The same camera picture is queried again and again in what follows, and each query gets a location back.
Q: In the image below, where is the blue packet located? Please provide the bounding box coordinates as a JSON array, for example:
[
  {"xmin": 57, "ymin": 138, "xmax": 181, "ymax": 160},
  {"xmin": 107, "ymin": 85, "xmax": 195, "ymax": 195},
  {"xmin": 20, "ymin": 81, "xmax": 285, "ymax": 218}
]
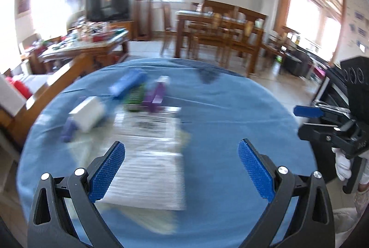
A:
[{"xmin": 110, "ymin": 69, "xmax": 148, "ymax": 99}]

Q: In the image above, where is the right white gloved hand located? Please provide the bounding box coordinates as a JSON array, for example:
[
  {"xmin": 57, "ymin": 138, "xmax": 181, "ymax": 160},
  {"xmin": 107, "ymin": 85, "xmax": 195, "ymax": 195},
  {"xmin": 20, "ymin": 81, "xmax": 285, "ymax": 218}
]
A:
[{"xmin": 331, "ymin": 148, "xmax": 369, "ymax": 185}]

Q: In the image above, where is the printed paper sheet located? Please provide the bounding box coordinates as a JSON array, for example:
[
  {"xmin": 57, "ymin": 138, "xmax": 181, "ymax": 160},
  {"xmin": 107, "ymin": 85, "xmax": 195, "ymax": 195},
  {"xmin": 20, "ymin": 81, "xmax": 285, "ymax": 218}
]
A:
[{"xmin": 100, "ymin": 107, "xmax": 186, "ymax": 211}]

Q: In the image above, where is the white box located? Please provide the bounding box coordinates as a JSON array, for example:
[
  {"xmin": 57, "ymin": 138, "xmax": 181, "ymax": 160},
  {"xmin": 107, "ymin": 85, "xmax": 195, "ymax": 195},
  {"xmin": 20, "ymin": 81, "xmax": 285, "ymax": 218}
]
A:
[{"xmin": 69, "ymin": 96, "xmax": 106, "ymax": 132}]

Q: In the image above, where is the blue tablecloth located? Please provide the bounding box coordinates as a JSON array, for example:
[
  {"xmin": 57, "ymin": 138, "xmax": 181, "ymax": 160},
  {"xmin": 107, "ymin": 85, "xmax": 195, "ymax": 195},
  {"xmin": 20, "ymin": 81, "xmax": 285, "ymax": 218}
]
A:
[{"xmin": 15, "ymin": 57, "xmax": 318, "ymax": 248}]

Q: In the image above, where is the wooden dining chair right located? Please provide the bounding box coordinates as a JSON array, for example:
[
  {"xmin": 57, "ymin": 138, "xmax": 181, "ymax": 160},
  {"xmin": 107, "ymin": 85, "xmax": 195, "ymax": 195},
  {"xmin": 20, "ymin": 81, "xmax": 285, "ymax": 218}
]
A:
[{"xmin": 223, "ymin": 7, "xmax": 268, "ymax": 77}]

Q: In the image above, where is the wooden dining chair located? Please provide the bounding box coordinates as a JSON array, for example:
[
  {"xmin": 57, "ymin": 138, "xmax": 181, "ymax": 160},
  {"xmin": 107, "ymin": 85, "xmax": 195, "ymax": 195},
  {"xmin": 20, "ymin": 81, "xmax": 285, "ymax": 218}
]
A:
[
  {"xmin": 186, "ymin": 0, "xmax": 237, "ymax": 66},
  {"xmin": 223, "ymin": 7, "xmax": 268, "ymax": 77}
]

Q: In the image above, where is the wooden sofa armrest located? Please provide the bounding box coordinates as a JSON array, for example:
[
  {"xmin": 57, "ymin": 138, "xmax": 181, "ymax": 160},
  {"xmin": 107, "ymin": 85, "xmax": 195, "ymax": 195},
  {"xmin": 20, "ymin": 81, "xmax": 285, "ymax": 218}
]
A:
[{"xmin": 1, "ymin": 54, "xmax": 93, "ymax": 151}]

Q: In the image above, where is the green gum pack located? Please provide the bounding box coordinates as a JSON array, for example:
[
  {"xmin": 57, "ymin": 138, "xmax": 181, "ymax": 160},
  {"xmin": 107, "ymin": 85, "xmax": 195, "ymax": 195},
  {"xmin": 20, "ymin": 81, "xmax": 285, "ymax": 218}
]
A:
[{"xmin": 123, "ymin": 84, "xmax": 146, "ymax": 112}]

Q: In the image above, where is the purple box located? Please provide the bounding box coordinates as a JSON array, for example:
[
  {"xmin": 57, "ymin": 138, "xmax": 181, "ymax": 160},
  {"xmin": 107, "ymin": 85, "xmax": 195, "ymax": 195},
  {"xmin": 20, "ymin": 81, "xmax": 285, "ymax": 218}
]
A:
[{"xmin": 142, "ymin": 75, "xmax": 170, "ymax": 112}]

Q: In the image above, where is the wooden dining chair left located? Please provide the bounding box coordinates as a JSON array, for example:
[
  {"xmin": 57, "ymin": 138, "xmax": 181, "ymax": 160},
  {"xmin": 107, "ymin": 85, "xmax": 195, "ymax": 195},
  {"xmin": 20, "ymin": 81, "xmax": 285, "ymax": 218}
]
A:
[{"xmin": 186, "ymin": 0, "xmax": 237, "ymax": 66}]

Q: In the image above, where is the white standing air conditioner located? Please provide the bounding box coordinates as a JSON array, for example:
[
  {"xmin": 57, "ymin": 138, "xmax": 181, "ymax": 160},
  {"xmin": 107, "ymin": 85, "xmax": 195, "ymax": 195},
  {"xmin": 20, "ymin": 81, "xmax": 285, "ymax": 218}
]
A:
[{"xmin": 260, "ymin": 0, "xmax": 279, "ymax": 34}]

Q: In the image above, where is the wooden dining table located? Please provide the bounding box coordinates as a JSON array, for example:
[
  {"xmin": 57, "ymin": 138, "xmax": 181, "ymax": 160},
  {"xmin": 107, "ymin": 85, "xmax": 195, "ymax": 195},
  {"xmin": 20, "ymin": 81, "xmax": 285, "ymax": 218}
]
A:
[{"xmin": 174, "ymin": 7, "xmax": 268, "ymax": 75}]

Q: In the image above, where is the wooden coffee table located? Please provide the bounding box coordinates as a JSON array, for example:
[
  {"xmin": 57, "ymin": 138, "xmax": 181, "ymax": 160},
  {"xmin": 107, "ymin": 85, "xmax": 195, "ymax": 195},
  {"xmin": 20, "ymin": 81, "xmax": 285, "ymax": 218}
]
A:
[{"xmin": 38, "ymin": 29, "xmax": 129, "ymax": 67}]

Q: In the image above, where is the wooden tv stand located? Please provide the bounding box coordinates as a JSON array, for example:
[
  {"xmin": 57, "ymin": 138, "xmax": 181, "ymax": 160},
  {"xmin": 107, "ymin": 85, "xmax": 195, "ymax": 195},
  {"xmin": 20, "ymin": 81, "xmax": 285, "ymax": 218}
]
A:
[{"xmin": 111, "ymin": 20, "xmax": 136, "ymax": 41}]

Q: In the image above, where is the black flat television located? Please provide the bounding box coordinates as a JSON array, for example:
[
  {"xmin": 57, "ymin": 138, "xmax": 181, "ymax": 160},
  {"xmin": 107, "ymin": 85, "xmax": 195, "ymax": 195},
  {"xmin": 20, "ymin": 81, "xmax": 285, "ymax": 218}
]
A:
[{"xmin": 86, "ymin": 0, "xmax": 130, "ymax": 22}]

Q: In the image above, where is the tall wooden side stand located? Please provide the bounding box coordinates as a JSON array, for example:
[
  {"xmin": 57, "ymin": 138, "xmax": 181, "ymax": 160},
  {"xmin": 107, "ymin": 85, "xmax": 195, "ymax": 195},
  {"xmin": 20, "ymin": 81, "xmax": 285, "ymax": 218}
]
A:
[{"xmin": 133, "ymin": 0, "xmax": 153, "ymax": 41}]

